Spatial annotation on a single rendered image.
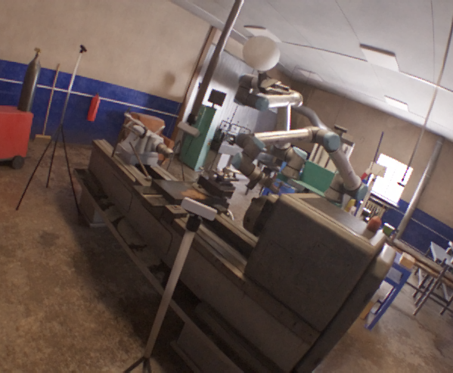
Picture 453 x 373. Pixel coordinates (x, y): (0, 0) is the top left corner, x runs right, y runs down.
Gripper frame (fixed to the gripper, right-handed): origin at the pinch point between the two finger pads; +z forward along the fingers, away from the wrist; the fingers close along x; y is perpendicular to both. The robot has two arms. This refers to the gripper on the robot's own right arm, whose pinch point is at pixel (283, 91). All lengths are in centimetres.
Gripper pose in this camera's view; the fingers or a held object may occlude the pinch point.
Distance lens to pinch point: 169.9
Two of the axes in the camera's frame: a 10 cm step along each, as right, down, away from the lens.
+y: 1.5, 7.0, 7.0
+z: 6.8, 4.4, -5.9
